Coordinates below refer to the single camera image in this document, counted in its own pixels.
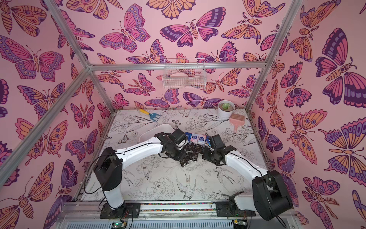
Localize blue cartoon tissue pack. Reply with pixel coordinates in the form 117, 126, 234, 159
205, 136, 211, 147

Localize black Face tissue pack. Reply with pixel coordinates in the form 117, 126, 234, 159
190, 152, 199, 162
193, 144, 202, 153
185, 142, 194, 152
179, 158, 189, 168
184, 152, 192, 162

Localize blue pocket tissue pack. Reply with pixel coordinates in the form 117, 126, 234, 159
185, 132, 192, 141

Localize light pink tissue pack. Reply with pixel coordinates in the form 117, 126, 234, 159
197, 134, 207, 145

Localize pink white tissue pack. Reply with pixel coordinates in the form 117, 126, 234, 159
190, 133, 199, 144

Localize white plastic storage box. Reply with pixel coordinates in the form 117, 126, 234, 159
139, 124, 174, 143

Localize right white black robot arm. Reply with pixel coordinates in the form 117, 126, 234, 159
203, 135, 293, 221

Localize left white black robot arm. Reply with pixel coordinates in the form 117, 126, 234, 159
93, 129, 188, 210

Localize blue yellow garden fork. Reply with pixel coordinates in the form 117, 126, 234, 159
139, 109, 161, 122

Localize pink brush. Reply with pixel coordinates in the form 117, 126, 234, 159
229, 114, 246, 134

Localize white pot with succulent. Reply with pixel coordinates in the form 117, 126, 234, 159
217, 100, 235, 120

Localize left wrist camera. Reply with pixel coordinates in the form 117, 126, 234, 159
169, 129, 187, 144

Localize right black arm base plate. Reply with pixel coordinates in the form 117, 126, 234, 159
215, 201, 256, 218

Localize white wire wall basket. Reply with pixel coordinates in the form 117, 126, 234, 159
161, 58, 207, 90

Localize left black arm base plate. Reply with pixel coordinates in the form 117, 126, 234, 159
100, 202, 141, 219

